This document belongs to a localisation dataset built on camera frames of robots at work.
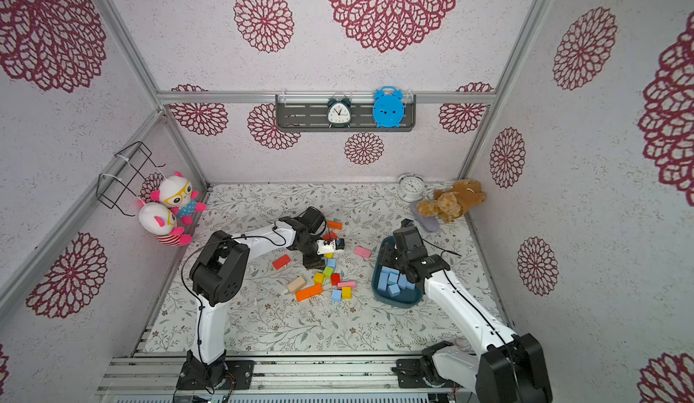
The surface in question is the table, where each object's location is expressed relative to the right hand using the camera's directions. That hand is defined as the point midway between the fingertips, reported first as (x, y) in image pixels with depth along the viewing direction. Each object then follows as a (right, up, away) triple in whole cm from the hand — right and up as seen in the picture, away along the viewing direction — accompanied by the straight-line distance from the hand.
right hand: (384, 249), depth 84 cm
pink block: (-6, -3, +13) cm, 15 cm away
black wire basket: (-76, +23, -5) cm, 79 cm away
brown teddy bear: (+25, +14, +10) cm, 30 cm away
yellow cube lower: (-21, -11, +7) cm, 25 cm away
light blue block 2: (-15, -15, +3) cm, 22 cm away
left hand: (-21, -5, +13) cm, 26 cm away
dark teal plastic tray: (+7, -16, +2) cm, 18 cm away
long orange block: (-24, -15, +5) cm, 29 cm away
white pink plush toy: (-70, +9, -1) cm, 71 cm away
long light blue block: (+1, -11, +7) cm, 13 cm away
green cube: (-18, -9, +8) cm, 22 cm away
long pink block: (-10, -13, +5) cm, 17 cm away
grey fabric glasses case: (+20, +7, +19) cm, 29 cm away
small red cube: (-16, -11, +6) cm, 20 cm away
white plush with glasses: (-71, +18, +8) cm, 73 cm away
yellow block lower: (-12, -15, +2) cm, 19 cm away
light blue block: (-17, -6, +10) cm, 21 cm away
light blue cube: (+4, -13, +4) cm, 14 cm away
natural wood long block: (-29, -13, +6) cm, 32 cm away
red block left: (-35, -6, +11) cm, 37 cm away
